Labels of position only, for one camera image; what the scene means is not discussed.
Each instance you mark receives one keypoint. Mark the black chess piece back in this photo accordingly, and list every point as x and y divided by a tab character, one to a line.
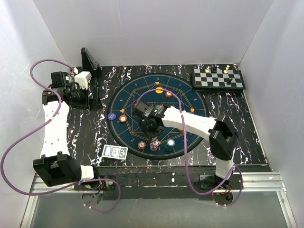
214	69

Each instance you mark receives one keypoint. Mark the orange poker chip stack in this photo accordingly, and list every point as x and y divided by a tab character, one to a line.
141	145

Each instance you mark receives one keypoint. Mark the round blue poker mat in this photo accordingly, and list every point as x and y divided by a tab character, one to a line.
129	133

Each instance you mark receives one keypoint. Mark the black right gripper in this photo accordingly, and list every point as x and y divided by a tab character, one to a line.
159	130

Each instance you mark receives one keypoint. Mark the yellow big blind button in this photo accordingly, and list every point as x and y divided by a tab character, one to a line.
159	90

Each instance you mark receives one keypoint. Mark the black card holder stand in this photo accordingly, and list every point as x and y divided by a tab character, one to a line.
90	64

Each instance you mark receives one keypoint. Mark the green poker chip stack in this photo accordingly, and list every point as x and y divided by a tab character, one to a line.
169	146

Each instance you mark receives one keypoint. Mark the purple small blind button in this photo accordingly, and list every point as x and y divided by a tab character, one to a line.
111	116

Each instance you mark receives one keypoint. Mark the aluminium rail frame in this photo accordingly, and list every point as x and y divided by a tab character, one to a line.
162	199

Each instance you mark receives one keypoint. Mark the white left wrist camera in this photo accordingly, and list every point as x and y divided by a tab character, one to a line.
83	79

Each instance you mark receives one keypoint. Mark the blue playing card box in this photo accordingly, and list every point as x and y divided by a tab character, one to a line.
114	152

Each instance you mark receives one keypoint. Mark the blue white poker chip stack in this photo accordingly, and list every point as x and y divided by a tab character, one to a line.
154	145

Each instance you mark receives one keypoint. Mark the black white chess board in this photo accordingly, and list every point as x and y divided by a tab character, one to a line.
202	81

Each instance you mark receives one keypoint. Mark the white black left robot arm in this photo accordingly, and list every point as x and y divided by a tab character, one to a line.
55	165

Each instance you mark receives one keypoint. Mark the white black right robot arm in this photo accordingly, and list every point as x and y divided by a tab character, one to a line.
219	132

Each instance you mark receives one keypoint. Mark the white chess piece right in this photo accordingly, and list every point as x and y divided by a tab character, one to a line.
226	69

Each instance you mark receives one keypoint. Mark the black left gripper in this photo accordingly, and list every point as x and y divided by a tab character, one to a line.
86	105

